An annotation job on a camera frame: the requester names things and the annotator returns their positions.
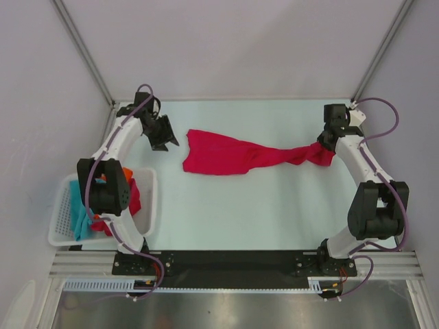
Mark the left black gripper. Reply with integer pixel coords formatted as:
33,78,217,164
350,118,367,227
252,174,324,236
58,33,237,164
144,114,179,151

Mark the magenta t shirt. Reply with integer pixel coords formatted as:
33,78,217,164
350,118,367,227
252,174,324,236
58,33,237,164
182,129,335,175

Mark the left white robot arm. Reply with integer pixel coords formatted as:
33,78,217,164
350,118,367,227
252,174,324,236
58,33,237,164
77,84,179,274

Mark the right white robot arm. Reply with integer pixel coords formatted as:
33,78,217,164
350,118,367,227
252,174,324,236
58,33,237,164
316,103,410,276

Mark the orange t shirt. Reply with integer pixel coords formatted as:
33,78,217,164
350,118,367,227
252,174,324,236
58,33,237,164
93,167,133,221

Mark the red t shirt in basket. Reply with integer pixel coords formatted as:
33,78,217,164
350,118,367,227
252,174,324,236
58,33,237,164
90,178,141,236

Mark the teal t shirt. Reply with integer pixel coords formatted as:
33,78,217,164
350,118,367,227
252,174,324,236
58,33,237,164
69,180,93,241

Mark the white plastic basket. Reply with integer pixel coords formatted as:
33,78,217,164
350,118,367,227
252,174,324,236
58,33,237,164
48,167,158,250

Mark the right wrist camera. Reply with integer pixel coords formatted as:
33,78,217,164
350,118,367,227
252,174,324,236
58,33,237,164
347,108,366,127

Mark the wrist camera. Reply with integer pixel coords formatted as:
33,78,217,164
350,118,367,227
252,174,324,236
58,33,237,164
347,108,366,127
150,97,161,120

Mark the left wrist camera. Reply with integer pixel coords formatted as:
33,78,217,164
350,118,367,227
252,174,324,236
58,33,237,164
150,97,161,120

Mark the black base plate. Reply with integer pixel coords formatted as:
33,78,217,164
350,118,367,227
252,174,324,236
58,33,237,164
112,248,357,290

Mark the right aluminium corner post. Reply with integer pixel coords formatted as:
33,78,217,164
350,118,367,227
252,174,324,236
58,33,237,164
351,0,416,101

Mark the aluminium corner post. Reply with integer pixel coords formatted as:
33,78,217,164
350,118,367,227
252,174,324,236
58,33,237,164
50,0,115,106
351,0,416,101

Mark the aluminium frame rail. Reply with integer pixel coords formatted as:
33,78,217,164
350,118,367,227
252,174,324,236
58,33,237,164
49,250,423,280

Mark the left aluminium corner post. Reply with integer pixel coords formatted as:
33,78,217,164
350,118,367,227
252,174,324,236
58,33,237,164
50,0,115,106

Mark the left white cable duct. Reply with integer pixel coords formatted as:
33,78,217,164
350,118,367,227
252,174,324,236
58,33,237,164
63,278,156,293

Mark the white cable duct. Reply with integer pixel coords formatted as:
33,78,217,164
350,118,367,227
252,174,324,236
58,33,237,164
63,278,156,293
308,277,344,295

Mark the right white cable duct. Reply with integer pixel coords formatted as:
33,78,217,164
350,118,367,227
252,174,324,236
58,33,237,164
308,277,344,295

